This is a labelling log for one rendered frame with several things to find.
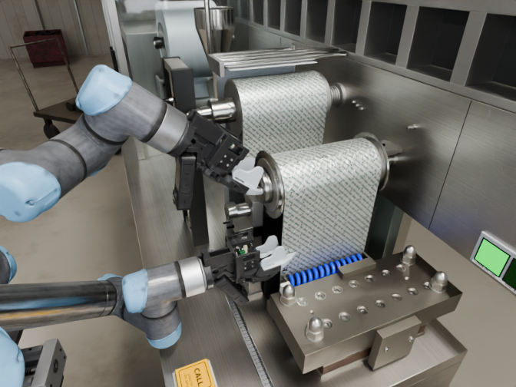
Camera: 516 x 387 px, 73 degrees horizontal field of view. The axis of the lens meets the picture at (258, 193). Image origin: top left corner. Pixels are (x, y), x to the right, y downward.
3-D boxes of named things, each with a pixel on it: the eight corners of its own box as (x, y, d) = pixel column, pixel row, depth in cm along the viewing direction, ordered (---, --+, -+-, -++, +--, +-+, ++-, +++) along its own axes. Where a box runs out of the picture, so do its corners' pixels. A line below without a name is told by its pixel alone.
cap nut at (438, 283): (425, 283, 80) (430, 269, 78) (437, 279, 81) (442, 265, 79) (437, 295, 77) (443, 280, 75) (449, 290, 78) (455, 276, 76)
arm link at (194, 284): (187, 305, 69) (179, 277, 76) (210, 298, 71) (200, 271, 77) (183, 278, 65) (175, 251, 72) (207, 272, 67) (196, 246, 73)
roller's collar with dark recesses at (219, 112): (207, 120, 92) (206, 96, 89) (229, 117, 94) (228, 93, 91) (214, 128, 87) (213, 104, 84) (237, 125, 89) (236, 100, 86)
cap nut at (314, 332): (301, 329, 70) (302, 314, 67) (317, 323, 71) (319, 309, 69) (310, 345, 67) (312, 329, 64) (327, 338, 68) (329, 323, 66)
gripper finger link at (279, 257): (302, 244, 74) (262, 255, 71) (300, 265, 77) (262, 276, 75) (296, 236, 77) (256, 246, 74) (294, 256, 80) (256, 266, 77)
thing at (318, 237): (279, 279, 83) (282, 216, 73) (362, 254, 90) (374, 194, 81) (280, 281, 82) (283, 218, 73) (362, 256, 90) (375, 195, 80)
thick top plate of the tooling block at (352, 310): (269, 312, 81) (269, 293, 77) (405, 265, 93) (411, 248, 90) (302, 374, 68) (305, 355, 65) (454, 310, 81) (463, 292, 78)
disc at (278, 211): (253, 193, 84) (255, 138, 75) (255, 192, 84) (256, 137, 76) (279, 233, 73) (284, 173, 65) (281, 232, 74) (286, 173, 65)
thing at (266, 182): (250, 165, 76) (263, 174, 69) (259, 163, 76) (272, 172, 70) (253, 197, 78) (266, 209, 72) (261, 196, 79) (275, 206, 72)
